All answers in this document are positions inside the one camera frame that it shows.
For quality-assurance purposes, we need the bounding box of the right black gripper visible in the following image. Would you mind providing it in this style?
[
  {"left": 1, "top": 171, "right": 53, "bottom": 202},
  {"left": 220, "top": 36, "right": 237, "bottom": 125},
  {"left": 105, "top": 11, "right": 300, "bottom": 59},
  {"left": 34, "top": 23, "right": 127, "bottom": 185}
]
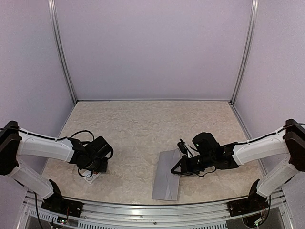
[{"left": 171, "top": 153, "right": 214, "bottom": 176}]

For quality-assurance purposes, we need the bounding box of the sticker sheet with seals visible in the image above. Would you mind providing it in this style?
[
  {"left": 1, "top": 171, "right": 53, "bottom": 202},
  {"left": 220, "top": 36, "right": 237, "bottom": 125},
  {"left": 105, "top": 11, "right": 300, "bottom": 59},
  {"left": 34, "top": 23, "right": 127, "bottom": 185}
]
[{"left": 82, "top": 170, "right": 100, "bottom": 184}]

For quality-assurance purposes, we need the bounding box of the grey envelope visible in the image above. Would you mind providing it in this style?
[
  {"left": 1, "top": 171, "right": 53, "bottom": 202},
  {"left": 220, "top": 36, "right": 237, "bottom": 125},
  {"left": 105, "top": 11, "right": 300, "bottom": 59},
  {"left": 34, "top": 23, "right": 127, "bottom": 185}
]
[{"left": 152, "top": 149, "right": 180, "bottom": 201}]

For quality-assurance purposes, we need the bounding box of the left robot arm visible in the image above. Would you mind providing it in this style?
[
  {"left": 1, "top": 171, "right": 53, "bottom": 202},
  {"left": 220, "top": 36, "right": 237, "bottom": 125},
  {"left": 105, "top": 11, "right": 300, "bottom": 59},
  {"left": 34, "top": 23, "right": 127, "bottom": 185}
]
[{"left": 0, "top": 121, "right": 114, "bottom": 212}]

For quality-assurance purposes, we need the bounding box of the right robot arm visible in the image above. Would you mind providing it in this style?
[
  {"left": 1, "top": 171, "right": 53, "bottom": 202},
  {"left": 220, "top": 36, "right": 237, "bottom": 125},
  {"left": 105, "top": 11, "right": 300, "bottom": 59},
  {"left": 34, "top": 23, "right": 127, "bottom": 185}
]
[{"left": 171, "top": 119, "right": 305, "bottom": 212}]

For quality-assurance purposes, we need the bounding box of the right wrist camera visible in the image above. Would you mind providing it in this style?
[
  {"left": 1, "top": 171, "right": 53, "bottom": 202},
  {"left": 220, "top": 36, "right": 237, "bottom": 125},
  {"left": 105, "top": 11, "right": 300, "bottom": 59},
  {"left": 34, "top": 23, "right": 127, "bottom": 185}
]
[{"left": 177, "top": 139, "right": 193, "bottom": 158}]

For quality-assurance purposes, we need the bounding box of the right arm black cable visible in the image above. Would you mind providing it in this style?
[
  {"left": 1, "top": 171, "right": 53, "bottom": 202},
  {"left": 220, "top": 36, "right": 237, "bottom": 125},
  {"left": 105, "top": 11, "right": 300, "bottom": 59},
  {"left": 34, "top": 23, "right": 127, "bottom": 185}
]
[{"left": 185, "top": 143, "right": 219, "bottom": 177}]

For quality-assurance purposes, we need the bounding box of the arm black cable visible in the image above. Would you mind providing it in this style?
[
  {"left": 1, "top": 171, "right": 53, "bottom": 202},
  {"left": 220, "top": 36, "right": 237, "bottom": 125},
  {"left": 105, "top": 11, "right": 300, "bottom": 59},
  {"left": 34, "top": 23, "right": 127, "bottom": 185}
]
[
  {"left": 69, "top": 130, "right": 96, "bottom": 178},
  {"left": 185, "top": 143, "right": 219, "bottom": 177}
]

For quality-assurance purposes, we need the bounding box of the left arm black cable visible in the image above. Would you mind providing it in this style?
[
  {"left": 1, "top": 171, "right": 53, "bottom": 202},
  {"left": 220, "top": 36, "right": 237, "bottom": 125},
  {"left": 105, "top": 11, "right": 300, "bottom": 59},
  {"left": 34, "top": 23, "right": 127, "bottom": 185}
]
[{"left": 69, "top": 130, "right": 96, "bottom": 178}]

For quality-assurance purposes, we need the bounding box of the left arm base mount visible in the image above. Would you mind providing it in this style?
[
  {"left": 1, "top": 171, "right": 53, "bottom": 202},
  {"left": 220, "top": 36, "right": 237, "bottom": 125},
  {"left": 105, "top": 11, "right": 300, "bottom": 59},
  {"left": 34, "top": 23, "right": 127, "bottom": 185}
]
[{"left": 41, "top": 179, "right": 83, "bottom": 218}]

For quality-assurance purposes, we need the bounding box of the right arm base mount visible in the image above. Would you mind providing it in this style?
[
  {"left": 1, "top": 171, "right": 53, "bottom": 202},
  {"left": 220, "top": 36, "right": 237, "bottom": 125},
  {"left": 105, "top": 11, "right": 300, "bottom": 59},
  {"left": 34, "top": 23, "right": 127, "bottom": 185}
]
[{"left": 227, "top": 179, "right": 270, "bottom": 217}]

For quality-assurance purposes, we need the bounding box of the front aluminium rail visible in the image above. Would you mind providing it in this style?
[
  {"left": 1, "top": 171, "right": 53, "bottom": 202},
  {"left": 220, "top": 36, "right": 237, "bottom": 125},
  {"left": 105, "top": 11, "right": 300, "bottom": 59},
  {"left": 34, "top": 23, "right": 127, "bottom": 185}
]
[{"left": 17, "top": 191, "right": 293, "bottom": 229}]

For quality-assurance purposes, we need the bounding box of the left aluminium frame post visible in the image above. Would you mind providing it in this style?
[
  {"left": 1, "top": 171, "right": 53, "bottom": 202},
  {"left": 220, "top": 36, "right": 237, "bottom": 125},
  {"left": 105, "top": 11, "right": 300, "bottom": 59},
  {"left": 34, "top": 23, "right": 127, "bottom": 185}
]
[{"left": 48, "top": 0, "right": 78, "bottom": 106}]

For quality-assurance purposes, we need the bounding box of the aluminium frame post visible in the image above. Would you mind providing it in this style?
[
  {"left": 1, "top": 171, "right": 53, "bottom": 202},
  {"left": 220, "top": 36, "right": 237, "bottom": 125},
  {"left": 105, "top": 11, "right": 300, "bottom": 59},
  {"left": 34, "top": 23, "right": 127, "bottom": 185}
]
[
  {"left": 230, "top": 0, "right": 259, "bottom": 106},
  {"left": 48, "top": 0, "right": 78, "bottom": 106}
]

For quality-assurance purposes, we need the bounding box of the right aluminium frame post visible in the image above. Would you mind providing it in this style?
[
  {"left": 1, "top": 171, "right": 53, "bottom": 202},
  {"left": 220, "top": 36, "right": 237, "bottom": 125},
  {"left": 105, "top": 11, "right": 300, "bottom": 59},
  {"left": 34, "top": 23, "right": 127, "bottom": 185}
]
[{"left": 230, "top": 0, "right": 259, "bottom": 106}]

